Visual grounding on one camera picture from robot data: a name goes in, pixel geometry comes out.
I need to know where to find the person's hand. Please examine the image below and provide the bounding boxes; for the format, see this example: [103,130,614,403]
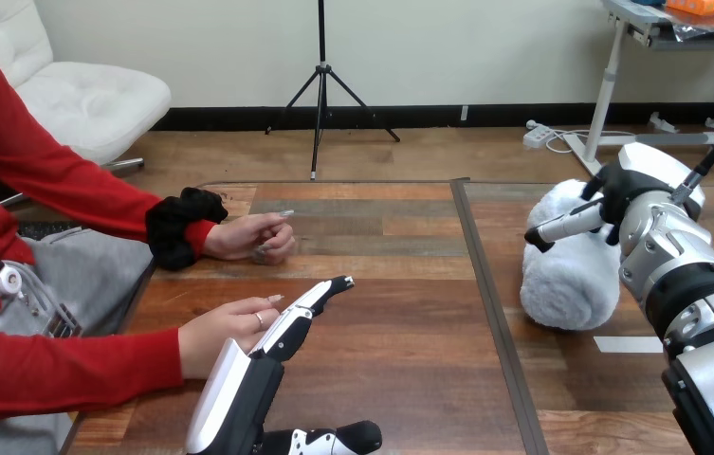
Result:
[201,209,298,267]
[177,293,286,382]

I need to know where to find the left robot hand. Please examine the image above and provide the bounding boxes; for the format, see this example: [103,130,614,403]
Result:
[185,275,384,455]

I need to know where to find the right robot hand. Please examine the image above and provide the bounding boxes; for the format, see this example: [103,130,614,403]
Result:
[523,142,707,254]

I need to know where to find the white towel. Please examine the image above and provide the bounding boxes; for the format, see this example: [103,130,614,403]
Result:
[519,178,624,333]

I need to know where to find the person's forearm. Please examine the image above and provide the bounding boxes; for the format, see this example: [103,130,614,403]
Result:
[42,147,230,273]
[0,326,186,420]

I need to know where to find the person's body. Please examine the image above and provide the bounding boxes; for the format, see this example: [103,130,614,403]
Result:
[0,0,158,455]

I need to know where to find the white desk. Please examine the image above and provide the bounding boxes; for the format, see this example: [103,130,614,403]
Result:
[562,0,714,182]

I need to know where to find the white power strip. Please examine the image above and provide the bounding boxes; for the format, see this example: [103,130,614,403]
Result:
[522,120,557,151]

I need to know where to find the black tripod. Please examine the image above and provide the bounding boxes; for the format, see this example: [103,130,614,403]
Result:
[265,0,402,182]

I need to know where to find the orange thing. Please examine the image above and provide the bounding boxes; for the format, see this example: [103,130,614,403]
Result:
[665,0,714,18]

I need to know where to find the white cushioned chair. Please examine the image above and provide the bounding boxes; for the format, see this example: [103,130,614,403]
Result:
[0,0,174,209]

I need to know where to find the tangle of cables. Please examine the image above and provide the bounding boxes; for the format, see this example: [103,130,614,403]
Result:
[543,127,639,155]

